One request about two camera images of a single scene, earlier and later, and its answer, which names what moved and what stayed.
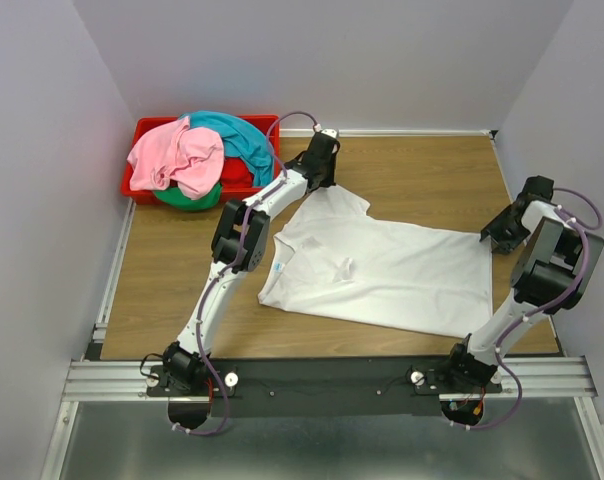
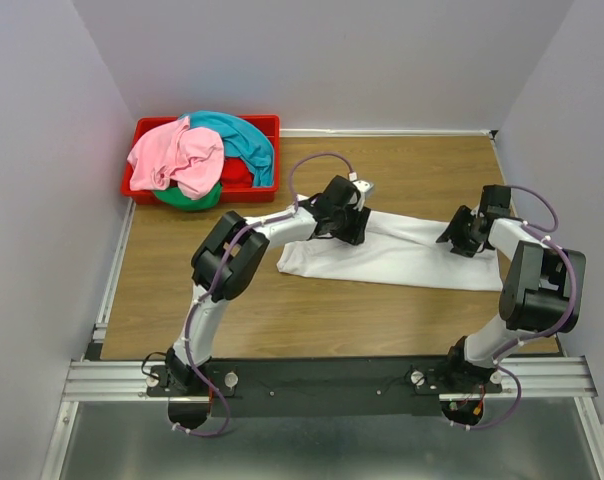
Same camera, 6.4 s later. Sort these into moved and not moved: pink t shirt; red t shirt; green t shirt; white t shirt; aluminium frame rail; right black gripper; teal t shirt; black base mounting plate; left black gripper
Moved: right black gripper; white t shirt; left black gripper
Not moved: pink t shirt; teal t shirt; green t shirt; red t shirt; black base mounting plate; aluminium frame rail
